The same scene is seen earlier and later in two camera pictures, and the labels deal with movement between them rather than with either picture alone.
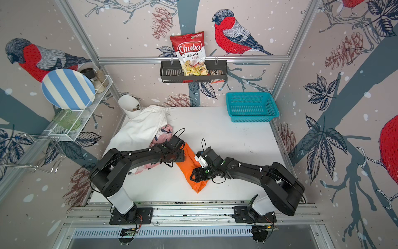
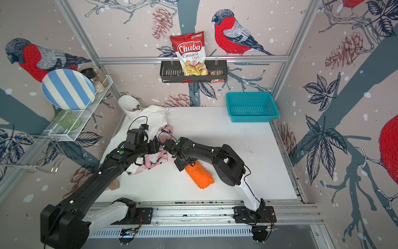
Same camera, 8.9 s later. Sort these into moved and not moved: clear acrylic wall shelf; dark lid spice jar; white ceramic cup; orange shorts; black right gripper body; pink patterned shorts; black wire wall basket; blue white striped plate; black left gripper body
Moved: black right gripper body; orange shorts; black left gripper body
Not moved: dark lid spice jar; clear acrylic wall shelf; pink patterned shorts; white ceramic cup; blue white striped plate; black wire wall basket
